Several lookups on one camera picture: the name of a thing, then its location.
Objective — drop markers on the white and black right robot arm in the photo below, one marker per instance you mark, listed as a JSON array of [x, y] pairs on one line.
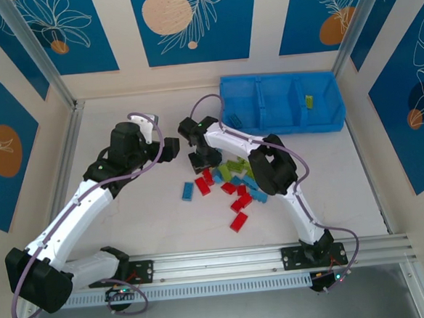
[[232, 137]]

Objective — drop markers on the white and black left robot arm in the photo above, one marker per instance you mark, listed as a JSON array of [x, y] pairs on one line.
[[67, 220]]

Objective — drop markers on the blue three-compartment plastic bin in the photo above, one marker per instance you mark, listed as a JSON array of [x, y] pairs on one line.
[[280, 99]]

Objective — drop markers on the black controller board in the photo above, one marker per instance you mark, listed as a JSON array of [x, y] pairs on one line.
[[117, 293], [324, 283]]

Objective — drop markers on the aluminium table edge rail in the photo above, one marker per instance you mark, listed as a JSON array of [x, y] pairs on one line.
[[419, 286], [71, 154]]

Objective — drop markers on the blue floral wall panel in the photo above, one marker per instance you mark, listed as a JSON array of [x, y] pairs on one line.
[[415, 152], [304, 21], [197, 47], [70, 32], [4, 108], [8, 53], [381, 27]]

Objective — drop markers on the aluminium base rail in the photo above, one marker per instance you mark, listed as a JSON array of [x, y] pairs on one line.
[[219, 260]]

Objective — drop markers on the aluminium frame post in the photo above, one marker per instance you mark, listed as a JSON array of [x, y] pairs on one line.
[[37, 56], [355, 25]]

